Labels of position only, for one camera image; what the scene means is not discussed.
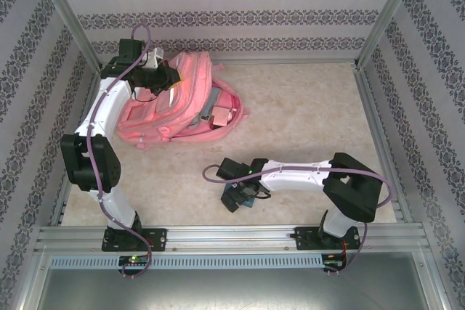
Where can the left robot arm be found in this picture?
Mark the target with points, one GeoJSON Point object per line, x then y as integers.
{"type": "Point", "coordinates": [91, 165]}

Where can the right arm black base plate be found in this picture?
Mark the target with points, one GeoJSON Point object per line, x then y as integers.
{"type": "Point", "coordinates": [303, 239]}

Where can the right aluminium frame post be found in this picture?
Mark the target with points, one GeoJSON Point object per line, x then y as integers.
{"type": "Point", "coordinates": [392, 8]}

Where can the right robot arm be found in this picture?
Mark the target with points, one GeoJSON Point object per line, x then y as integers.
{"type": "Point", "coordinates": [290, 175]}

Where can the pink backpack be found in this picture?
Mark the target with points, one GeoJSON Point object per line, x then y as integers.
{"type": "Point", "coordinates": [181, 106]}

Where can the aluminium side rail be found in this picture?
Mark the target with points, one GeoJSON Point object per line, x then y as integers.
{"type": "Point", "coordinates": [367, 99]}
{"type": "Point", "coordinates": [60, 215]}

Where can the aluminium frame post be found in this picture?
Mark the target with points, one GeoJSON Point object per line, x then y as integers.
{"type": "Point", "coordinates": [392, 8]}
{"type": "Point", "coordinates": [65, 12]}

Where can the metal lower panel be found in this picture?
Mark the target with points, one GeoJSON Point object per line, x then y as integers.
{"type": "Point", "coordinates": [232, 288]}

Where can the left aluminium side rail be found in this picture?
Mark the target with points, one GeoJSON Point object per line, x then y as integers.
{"type": "Point", "coordinates": [60, 215]}

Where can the left aluminium frame post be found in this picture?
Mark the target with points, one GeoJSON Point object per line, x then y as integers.
{"type": "Point", "coordinates": [65, 12]}

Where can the small teal notebook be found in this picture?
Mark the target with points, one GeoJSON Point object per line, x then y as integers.
{"type": "Point", "coordinates": [248, 204]}

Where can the aluminium back rail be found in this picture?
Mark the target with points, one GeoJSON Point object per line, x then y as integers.
{"type": "Point", "coordinates": [290, 62]}

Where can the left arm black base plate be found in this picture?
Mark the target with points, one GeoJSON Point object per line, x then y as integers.
{"type": "Point", "coordinates": [156, 239]}

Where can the aluminium mounting rail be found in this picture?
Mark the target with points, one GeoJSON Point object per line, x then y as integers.
{"type": "Point", "coordinates": [232, 239]}

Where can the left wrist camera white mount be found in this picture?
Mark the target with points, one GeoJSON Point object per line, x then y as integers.
{"type": "Point", "coordinates": [155, 57]}

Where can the pink pencil sharpener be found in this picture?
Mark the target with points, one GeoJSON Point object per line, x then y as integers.
{"type": "Point", "coordinates": [221, 117]}

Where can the right aluminium side rail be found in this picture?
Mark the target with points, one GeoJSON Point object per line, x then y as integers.
{"type": "Point", "coordinates": [367, 99]}

